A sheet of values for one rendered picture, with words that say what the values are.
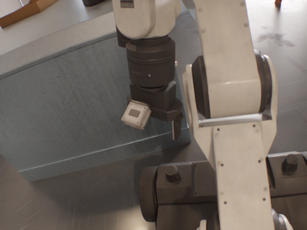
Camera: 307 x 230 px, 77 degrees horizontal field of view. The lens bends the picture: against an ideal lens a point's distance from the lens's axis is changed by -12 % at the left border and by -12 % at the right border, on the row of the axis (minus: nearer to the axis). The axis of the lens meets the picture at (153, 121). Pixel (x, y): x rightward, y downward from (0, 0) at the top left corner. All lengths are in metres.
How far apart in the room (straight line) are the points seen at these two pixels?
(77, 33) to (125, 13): 0.35
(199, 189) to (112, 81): 0.46
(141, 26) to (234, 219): 0.38
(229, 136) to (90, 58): 0.49
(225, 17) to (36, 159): 0.98
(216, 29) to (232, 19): 0.04
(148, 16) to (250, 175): 0.34
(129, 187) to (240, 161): 0.60
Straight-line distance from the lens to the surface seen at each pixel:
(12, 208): 1.28
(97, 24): 0.66
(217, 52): 0.46
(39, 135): 1.00
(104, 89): 0.80
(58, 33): 0.70
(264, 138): 0.50
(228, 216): 0.45
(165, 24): 0.37
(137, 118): 0.41
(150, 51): 0.36
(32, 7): 1.40
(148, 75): 0.38
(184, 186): 0.66
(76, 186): 1.09
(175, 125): 0.44
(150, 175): 0.72
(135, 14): 0.33
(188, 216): 0.67
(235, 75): 0.44
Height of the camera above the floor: 0.79
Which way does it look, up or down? 42 degrees down
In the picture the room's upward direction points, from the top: 19 degrees counter-clockwise
